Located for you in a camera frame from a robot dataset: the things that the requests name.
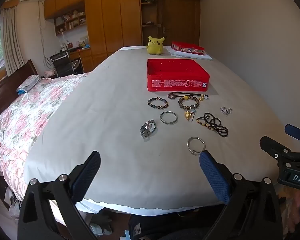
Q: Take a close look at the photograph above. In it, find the brown cord necklace ring pendant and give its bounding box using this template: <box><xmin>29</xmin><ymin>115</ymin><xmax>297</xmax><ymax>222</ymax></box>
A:
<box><xmin>168</xmin><ymin>92</ymin><xmax>210</xmax><ymax>102</ymax></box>

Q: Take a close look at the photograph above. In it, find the wooden bookshelf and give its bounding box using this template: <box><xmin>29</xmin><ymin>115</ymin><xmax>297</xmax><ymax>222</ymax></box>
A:
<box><xmin>53</xmin><ymin>9</ymin><xmax>87</xmax><ymax>36</ymax></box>

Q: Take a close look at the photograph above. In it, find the person's right hand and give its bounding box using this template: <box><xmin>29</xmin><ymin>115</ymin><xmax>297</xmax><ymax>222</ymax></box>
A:
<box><xmin>288</xmin><ymin>192</ymin><xmax>300</xmax><ymax>233</ymax></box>

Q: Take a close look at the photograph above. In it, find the wooden desk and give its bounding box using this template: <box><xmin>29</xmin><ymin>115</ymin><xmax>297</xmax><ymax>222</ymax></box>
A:
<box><xmin>65</xmin><ymin>47</ymin><xmax>94</xmax><ymax>73</ymax></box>

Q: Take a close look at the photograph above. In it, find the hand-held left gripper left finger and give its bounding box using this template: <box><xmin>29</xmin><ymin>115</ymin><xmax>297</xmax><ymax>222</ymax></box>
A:
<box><xmin>17</xmin><ymin>151</ymin><xmax>101</xmax><ymax>240</ymax></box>

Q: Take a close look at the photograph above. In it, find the black bead necklace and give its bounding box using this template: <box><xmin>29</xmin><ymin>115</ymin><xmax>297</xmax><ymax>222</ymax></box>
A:
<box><xmin>202</xmin><ymin>112</ymin><xmax>229</xmax><ymax>138</ymax></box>

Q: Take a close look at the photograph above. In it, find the wooden wardrobe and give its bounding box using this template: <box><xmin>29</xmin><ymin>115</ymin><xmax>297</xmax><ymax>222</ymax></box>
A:
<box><xmin>43</xmin><ymin>0</ymin><xmax>210</xmax><ymax>55</ymax></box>

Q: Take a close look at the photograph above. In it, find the silver wristwatch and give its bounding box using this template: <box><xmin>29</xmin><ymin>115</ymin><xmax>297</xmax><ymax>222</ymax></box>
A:
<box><xmin>139</xmin><ymin>119</ymin><xmax>157</xmax><ymax>139</ymax></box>

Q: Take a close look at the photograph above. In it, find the beige curtain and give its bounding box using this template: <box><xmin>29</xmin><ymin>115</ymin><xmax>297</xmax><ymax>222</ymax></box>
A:
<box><xmin>0</xmin><ymin>5</ymin><xmax>25</xmax><ymax>75</ymax></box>

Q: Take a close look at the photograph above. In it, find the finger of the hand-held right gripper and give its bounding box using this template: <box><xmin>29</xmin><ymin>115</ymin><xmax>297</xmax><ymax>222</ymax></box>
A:
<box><xmin>285</xmin><ymin>124</ymin><xmax>300</xmax><ymax>142</ymax></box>
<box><xmin>260</xmin><ymin>136</ymin><xmax>300</xmax><ymax>170</ymax></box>

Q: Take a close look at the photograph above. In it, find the tan bead bracelet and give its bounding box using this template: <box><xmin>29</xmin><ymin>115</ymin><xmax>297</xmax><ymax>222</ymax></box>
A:
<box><xmin>196</xmin><ymin>116</ymin><xmax>214</xmax><ymax>132</ymax></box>

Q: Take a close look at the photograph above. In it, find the folded patterned towel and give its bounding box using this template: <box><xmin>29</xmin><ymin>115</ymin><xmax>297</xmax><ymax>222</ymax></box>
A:
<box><xmin>17</xmin><ymin>74</ymin><xmax>41</xmax><ymax>96</ymax></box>

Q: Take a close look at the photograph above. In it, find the wooden door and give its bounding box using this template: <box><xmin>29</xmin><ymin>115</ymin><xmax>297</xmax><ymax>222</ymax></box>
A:
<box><xmin>157</xmin><ymin>0</ymin><xmax>200</xmax><ymax>48</ymax></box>

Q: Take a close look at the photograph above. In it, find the red tin lid cartoon print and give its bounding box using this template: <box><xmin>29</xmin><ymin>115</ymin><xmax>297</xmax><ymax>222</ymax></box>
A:
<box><xmin>171</xmin><ymin>41</ymin><xmax>205</xmax><ymax>56</ymax></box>

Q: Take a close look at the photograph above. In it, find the brown bead bracelet yellow bead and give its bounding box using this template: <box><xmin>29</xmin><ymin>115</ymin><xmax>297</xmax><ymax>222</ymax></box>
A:
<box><xmin>178</xmin><ymin>95</ymin><xmax>200</xmax><ymax>110</ymax></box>

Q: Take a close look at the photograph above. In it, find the black office chair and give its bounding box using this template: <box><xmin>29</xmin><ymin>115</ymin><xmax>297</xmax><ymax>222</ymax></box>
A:
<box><xmin>49</xmin><ymin>51</ymin><xmax>77</xmax><ymax>78</ymax></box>

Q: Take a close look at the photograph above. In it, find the white folded cloth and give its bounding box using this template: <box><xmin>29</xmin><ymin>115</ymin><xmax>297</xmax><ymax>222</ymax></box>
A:
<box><xmin>168</xmin><ymin>47</ymin><xmax>212</xmax><ymax>60</ymax></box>

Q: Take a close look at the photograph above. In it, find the grey bed sheet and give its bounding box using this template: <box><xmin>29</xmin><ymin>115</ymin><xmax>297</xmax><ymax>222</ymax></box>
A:
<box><xmin>23</xmin><ymin>45</ymin><xmax>291</xmax><ymax>209</ymax></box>

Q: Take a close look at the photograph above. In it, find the red tin box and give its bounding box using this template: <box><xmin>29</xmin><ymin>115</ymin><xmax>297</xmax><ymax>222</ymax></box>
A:
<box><xmin>147</xmin><ymin>58</ymin><xmax>210</xmax><ymax>92</ymax></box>

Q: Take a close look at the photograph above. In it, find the yellow plush toy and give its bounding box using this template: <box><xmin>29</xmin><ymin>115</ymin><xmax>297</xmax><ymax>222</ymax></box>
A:
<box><xmin>146</xmin><ymin>36</ymin><xmax>165</xmax><ymax>55</ymax></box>

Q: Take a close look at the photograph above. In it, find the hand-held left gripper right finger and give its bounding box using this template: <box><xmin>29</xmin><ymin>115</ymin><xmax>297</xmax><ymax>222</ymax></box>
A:
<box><xmin>199</xmin><ymin>150</ymin><xmax>283</xmax><ymax>240</ymax></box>

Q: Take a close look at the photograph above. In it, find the pink floral quilt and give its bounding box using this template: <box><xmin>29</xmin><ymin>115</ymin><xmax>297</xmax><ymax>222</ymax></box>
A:
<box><xmin>0</xmin><ymin>72</ymin><xmax>93</xmax><ymax>202</ymax></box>

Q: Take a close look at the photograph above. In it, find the dark wooden headboard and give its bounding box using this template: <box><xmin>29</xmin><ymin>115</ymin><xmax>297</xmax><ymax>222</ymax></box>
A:
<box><xmin>0</xmin><ymin>59</ymin><xmax>41</xmax><ymax>128</ymax></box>

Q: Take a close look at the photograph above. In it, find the plain silver bangle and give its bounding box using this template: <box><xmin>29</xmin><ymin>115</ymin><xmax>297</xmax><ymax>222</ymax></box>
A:
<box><xmin>160</xmin><ymin>111</ymin><xmax>178</xmax><ymax>125</ymax></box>

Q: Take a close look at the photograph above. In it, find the gold charm pendant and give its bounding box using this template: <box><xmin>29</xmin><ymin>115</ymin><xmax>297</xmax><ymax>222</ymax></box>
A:
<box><xmin>184</xmin><ymin>105</ymin><xmax>198</xmax><ymax>122</ymax></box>

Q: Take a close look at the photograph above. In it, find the open wooden shelf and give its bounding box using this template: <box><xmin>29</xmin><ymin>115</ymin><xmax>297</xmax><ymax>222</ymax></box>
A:
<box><xmin>139</xmin><ymin>0</ymin><xmax>158</xmax><ymax>47</ymax></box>

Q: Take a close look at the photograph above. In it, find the dark bead bracelet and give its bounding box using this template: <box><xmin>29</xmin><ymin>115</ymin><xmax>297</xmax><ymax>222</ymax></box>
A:
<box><xmin>147</xmin><ymin>97</ymin><xmax>169</xmax><ymax>110</ymax></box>

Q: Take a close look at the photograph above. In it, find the silver bangle with clasp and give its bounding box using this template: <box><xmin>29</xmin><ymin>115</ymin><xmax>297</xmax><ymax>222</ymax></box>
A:
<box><xmin>187</xmin><ymin>136</ymin><xmax>206</xmax><ymax>155</ymax></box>

